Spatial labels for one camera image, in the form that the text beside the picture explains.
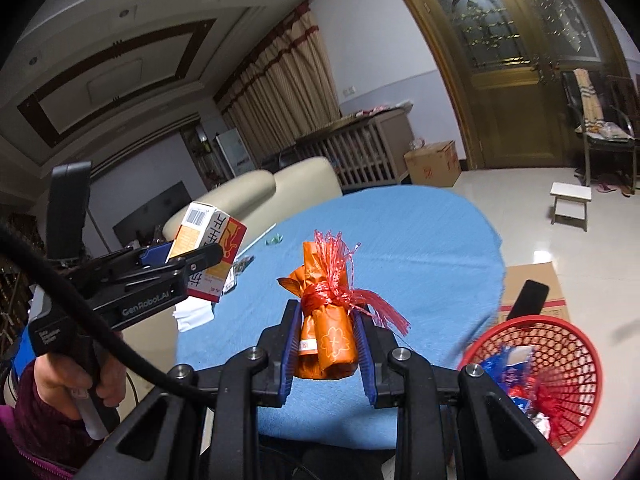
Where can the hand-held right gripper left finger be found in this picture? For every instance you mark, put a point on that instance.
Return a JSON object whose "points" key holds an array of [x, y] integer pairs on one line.
{"points": [[287, 360]]}

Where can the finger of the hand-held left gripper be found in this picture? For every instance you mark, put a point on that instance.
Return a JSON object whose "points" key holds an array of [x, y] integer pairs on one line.
{"points": [[152, 255], [200, 262]]}

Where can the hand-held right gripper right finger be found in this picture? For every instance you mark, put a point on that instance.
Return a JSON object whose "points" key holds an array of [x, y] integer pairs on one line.
{"points": [[363, 355]]}

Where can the orange and white box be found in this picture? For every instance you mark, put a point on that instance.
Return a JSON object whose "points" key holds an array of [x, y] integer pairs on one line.
{"points": [[215, 230]]}

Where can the orange packet with red ribbon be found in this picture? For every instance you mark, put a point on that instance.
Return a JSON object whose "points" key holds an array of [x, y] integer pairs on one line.
{"points": [[325, 340]]}

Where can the red plastic basket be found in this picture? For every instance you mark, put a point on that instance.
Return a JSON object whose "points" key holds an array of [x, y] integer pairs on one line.
{"points": [[575, 360]]}

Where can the person's left forearm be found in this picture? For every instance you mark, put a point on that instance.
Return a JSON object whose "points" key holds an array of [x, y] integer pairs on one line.
{"points": [[35, 435]]}

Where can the person's left hand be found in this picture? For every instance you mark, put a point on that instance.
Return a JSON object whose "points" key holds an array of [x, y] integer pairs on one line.
{"points": [[55, 375]]}

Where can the red and white small packet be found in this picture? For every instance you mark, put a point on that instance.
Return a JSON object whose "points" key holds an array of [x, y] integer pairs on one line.
{"points": [[231, 282]]}

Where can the black television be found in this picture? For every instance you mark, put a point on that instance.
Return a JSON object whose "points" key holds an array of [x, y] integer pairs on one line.
{"points": [[150, 215]]}

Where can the white paper sheet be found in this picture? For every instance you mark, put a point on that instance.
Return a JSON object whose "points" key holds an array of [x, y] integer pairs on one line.
{"points": [[192, 317]]}

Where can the green candy wrapper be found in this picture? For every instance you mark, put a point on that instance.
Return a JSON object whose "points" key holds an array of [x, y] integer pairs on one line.
{"points": [[274, 240]]}

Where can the cream leather sofa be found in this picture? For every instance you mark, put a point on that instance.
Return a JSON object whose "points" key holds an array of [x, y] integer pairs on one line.
{"points": [[240, 195]]}

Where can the black device on stand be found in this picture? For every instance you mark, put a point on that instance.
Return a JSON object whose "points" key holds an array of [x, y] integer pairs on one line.
{"points": [[67, 210]]}

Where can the wooden display cabinet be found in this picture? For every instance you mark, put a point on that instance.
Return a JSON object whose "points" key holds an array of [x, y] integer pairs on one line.
{"points": [[200, 155]]}

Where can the blue tablecloth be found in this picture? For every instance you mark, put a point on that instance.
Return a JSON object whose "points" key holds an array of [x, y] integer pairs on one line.
{"points": [[425, 260]]}

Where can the white refrigerator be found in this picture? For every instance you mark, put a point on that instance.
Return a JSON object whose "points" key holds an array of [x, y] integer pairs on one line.
{"points": [[235, 152]]}

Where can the black rectangular device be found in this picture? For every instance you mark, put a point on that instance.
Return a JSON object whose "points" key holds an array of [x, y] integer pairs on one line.
{"points": [[527, 300]]}

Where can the beige striped curtain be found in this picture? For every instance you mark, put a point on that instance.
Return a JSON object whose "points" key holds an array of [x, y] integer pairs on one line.
{"points": [[285, 95]]}

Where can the flat cardboard box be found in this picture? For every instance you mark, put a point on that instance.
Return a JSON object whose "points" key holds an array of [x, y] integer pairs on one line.
{"points": [[540, 285]]}

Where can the wooden crib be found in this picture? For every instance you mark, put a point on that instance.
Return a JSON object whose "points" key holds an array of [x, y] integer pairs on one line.
{"points": [[360, 150]]}

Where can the cardboard box with red print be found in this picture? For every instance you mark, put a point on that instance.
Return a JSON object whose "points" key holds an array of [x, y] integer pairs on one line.
{"points": [[432, 165]]}

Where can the pink patterned cloth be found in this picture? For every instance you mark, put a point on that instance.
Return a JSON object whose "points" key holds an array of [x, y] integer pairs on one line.
{"points": [[377, 108]]}

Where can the white stool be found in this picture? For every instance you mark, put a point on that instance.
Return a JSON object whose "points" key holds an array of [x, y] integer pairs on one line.
{"points": [[570, 191]]}

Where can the wooden glass door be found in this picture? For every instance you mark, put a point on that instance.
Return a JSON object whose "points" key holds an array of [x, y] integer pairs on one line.
{"points": [[500, 110]]}

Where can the pink slipper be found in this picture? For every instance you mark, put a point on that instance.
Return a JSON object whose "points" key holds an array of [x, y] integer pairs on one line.
{"points": [[605, 188]]}

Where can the wooden chair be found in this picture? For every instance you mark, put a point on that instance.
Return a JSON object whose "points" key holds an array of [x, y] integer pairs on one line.
{"points": [[600, 147]]}

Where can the striped cloth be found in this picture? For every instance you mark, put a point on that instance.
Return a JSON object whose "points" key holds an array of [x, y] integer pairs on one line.
{"points": [[590, 105]]}

